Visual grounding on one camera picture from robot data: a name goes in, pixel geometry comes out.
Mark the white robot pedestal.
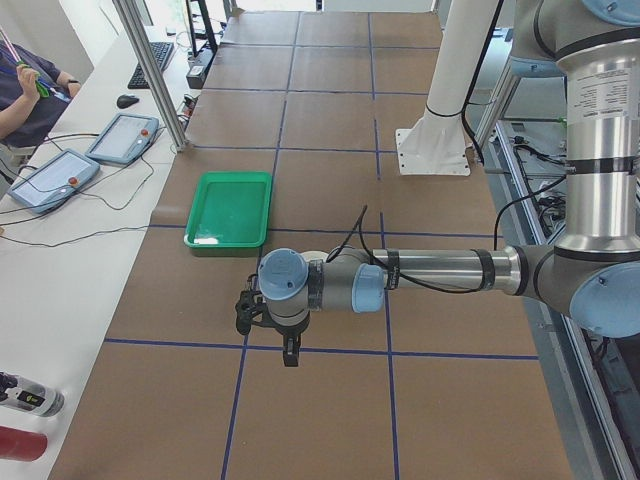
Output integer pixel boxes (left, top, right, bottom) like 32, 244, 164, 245
396, 0, 502, 176

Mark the black keyboard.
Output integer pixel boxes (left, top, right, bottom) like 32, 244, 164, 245
127, 41, 176, 90

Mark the seated person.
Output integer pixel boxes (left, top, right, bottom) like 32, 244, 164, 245
1, 42, 81, 148

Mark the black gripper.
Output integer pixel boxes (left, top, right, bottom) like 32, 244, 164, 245
275, 320, 306, 367

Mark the aluminium frame post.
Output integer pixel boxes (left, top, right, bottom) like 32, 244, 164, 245
113, 0, 188, 152

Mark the brown paper table cover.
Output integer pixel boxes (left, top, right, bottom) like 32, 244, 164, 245
51, 12, 572, 479

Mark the teach pendant tablet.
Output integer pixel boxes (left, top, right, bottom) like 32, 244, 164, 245
86, 113, 159, 165
8, 149, 100, 213

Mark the near teach pendant tablet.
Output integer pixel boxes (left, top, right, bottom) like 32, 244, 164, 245
8, 149, 100, 213

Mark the black computer mouse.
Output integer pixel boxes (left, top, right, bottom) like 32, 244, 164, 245
116, 94, 140, 109

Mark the green plastic tray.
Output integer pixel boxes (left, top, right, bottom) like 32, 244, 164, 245
184, 171, 273, 254

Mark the far teach pendant tablet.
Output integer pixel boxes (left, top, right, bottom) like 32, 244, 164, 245
86, 113, 159, 165

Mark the red cylinder bottle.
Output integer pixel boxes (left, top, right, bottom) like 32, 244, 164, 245
0, 426, 48, 462

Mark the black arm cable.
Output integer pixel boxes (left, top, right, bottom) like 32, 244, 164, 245
325, 203, 569, 294

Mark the black pendant cable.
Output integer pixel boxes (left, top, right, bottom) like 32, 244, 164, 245
0, 130, 154, 248

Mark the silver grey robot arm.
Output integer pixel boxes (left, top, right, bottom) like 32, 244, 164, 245
236, 1, 639, 366

